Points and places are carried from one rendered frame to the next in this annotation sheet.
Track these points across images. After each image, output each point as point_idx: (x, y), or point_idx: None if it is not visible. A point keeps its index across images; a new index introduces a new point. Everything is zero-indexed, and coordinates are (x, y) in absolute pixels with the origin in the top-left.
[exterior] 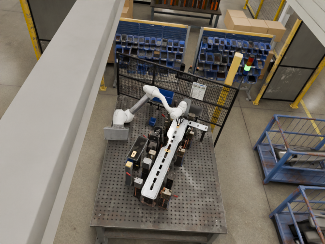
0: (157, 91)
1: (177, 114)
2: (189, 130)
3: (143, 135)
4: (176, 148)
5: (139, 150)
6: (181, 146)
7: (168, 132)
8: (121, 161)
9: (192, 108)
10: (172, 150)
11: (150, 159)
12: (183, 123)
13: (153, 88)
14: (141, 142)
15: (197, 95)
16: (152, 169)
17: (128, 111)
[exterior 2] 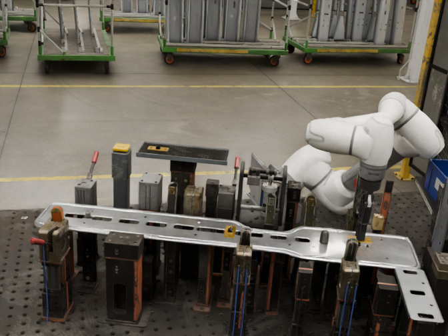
0: (395, 105)
1: (321, 125)
2: (356, 261)
3: (235, 157)
4: (307, 322)
5: (173, 155)
6: (328, 333)
7: (312, 227)
8: None
9: None
10: (238, 241)
11: (158, 181)
12: (391, 256)
13: (399, 99)
14: (206, 155)
15: None
16: (141, 211)
17: (341, 171)
